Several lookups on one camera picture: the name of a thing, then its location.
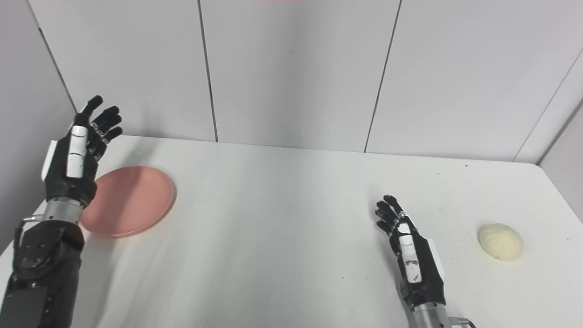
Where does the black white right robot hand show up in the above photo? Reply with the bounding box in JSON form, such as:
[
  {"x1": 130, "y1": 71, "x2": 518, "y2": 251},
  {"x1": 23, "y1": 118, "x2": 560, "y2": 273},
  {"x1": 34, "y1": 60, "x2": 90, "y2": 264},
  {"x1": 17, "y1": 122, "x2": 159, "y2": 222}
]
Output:
[{"x1": 375, "y1": 195, "x2": 447, "y2": 313}]

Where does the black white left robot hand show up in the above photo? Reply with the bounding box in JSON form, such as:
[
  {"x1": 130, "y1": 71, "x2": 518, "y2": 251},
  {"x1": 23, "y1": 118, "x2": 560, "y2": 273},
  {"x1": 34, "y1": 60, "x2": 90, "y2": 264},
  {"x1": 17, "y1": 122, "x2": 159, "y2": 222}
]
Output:
[{"x1": 41, "y1": 95, "x2": 123, "y2": 208}]

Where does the pink round plate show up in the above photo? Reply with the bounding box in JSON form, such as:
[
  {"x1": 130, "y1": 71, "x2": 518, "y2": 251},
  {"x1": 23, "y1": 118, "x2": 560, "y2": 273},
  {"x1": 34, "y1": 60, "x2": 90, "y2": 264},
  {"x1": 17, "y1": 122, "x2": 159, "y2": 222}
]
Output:
[{"x1": 80, "y1": 166, "x2": 176, "y2": 238}]

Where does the white steamed bun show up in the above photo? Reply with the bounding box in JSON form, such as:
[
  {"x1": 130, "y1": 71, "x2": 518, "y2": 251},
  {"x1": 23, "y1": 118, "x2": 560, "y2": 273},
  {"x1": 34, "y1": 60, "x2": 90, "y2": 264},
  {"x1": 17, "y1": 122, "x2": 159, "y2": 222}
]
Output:
[{"x1": 477, "y1": 223, "x2": 524, "y2": 261}]

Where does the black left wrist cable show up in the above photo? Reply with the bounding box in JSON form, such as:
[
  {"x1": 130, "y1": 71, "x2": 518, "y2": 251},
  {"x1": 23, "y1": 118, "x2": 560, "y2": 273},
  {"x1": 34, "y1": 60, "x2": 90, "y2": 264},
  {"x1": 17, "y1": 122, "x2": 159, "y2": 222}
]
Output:
[{"x1": 12, "y1": 216, "x2": 45, "y2": 260}]

